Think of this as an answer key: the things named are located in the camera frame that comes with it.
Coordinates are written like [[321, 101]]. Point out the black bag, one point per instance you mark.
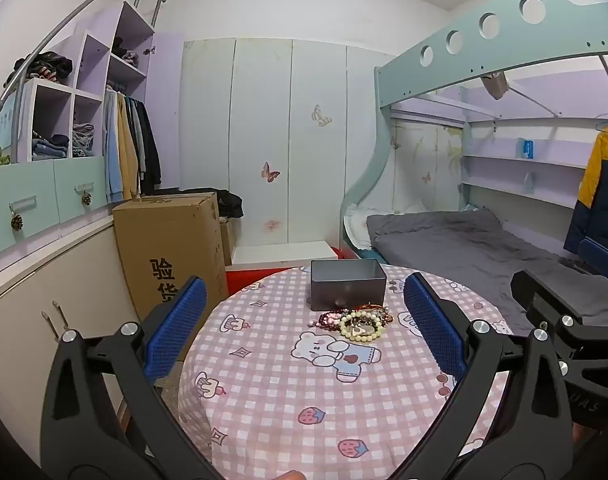
[[229, 205]]

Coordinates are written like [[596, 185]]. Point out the folded blue clothes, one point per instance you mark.
[[49, 147]]

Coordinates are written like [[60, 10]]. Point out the pink checked tablecloth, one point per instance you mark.
[[284, 385]]

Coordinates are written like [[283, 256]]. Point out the white wardrobe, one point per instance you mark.
[[259, 110]]

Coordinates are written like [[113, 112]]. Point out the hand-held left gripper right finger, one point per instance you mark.
[[434, 325]]

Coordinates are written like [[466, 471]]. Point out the yellow and navy jacket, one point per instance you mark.
[[601, 160]]

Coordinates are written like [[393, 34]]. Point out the pile of dark clothes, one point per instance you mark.
[[44, 67]]

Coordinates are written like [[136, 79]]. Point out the white low platform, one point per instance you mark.
[[284, 252]]

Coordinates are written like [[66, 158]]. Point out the beige butterfly sticker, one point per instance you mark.
[[322, 116]]

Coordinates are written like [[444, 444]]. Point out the pinecone drawer ornament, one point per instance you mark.
[[87, 199], [17, 222]]

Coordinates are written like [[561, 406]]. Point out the white patterned pillow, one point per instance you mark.
[[354, 222]]

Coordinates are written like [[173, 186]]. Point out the row of hanging clothes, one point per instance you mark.
[[129, 150]]

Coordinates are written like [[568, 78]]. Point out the white low cabinet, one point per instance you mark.
[[34, 280]]

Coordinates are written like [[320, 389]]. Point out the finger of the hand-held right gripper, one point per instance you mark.
[[539, 292], [601, 255]]

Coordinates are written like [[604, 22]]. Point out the blue shelf item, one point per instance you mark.
[[525, 148]]

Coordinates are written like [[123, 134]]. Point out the red mat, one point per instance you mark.
[[249, 277]]

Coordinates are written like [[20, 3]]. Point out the small white shelf item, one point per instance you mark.
[[530, 182]]

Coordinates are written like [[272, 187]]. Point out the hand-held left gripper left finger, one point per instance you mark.
[[176, 330]]

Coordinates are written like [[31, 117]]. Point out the small cardboard box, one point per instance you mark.
[[227, 240]]

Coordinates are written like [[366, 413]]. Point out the grey metal handrail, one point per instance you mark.
[[84, 10]]

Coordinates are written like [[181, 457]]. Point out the grey blanket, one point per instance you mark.
[[459, 245]]

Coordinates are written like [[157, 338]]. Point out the large cardboard box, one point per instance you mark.
[[164, 240]]

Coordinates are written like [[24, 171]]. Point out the light green bunk bed frame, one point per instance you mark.
[[459, 60]]

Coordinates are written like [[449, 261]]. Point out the brown hanging bag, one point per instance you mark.
[[495, 86]]

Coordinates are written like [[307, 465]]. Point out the pale pink butterfly sticker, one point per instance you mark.
[[272, 225]]

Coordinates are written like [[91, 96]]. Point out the purple wall shelves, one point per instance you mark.
[[509, 165]]

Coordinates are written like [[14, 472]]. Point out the purple and white shelf cabinet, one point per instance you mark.
[[96, 75]]

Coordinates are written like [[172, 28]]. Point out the dark pink butterfly sticker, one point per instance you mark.
[[270, 173]]

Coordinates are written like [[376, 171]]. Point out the grey metal tin box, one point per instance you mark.
[[346, 287]]

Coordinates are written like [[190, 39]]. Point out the folded grey clothes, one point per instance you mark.
[[83, 140]]

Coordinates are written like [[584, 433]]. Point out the light green drawer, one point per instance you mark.
[[81, 175], [29, 190]]

